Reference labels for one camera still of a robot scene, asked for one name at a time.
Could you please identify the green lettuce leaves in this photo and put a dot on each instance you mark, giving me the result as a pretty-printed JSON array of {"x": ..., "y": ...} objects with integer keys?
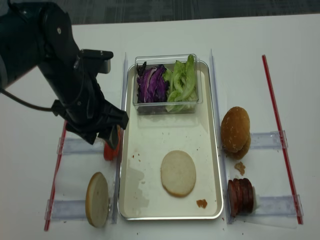
[{"x": 182, "y": 80}]

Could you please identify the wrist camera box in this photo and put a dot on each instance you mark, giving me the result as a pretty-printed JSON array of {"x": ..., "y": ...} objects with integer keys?
[{"x": 95, "y": 61}]

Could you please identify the upper left clear holder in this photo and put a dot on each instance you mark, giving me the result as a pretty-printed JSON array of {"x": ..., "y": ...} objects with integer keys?
[{"x": 67, "y": 146}]

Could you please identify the clear holder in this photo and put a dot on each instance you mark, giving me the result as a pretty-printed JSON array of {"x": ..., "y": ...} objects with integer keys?
[
  {"x": 67, "y": 146},
  {"x": 269, "y": 140},
  {"x": 277, "y": 206},
  {"x": 65, "y": 210}
]

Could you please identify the white metal tray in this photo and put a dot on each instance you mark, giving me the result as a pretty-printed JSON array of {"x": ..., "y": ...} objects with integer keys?
[{"x": 148, "y": 138}]

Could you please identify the lower right clear holder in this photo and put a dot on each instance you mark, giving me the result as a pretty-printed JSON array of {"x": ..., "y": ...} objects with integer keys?
[{"x": 277, "y": 206}]

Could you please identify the red strip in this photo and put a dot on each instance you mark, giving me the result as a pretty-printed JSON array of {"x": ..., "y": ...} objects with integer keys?
[
  {"x": 53, "y": 185},
  {"x": 294, "y": 193}
]

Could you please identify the brown crumb on tray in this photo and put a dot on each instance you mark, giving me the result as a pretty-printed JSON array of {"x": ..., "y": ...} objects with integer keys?
[{"x": 202, "y": 203}]

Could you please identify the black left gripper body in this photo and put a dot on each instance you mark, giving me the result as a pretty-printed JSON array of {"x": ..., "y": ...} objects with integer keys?
[{"x": 85, "y": 115}]

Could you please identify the left red strip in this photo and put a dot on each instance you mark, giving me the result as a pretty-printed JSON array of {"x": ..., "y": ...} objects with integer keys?
[{"x": 53, "y": 185}]

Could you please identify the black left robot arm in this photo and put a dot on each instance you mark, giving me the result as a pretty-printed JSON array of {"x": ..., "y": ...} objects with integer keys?
[{"x": 39, "y": 34}]

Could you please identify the bread crumb on table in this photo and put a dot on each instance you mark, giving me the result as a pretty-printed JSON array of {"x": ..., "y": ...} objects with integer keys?
[{"x": 240, "y": 167}]

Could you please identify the purple cabbage leaves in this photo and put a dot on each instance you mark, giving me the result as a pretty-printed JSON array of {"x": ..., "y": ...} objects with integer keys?
[{"x": 152, "y": 88}]

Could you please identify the lower left clear holder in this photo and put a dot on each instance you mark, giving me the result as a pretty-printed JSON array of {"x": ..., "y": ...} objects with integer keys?
[{"x": 65, "y": 210}]

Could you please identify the upper right clear holder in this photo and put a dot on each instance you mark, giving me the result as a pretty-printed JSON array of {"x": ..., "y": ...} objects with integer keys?
[{"x": 269, "y": 140}]

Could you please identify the stack of meat patties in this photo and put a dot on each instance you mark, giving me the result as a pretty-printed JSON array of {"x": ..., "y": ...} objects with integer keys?
[{"x": 241, "y": 196}]

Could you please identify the white plastic pusher block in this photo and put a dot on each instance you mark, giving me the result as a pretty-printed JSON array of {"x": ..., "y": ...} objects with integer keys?
[{"x": 256, "y": 200}]

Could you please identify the bun slice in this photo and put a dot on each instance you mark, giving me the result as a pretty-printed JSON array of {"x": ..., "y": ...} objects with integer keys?
[
  {"x": 97, "y": 201},
  {"x": 178, "y": 173}
]

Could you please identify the right long clear rail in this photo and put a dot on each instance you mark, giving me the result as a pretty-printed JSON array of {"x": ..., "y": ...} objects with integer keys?
[{"x": 221, "y": 153}]

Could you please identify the left tomato slice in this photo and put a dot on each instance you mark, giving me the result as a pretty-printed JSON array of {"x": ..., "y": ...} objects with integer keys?
[{"x": 109, "y": 153}]

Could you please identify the upper sesame bun top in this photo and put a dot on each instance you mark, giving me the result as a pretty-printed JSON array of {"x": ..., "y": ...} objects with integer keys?
[{"x": 235, "y": 129}]

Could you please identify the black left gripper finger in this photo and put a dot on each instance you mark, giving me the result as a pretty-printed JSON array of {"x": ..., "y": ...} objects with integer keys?
[
  {"x": 110, "y": 136},
  {"x": 115, "y": 116}
]

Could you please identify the right red strip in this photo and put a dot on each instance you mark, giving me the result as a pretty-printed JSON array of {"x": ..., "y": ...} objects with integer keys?
[{"x": 294, "y": 193}]

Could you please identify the lower bun top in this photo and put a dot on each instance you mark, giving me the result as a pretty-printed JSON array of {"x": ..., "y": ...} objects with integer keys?
[{"x": 242, "y": 152}]

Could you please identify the clear plastic container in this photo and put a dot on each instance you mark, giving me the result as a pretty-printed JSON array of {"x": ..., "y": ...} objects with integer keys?
[{"x": 168, "y": 61}]

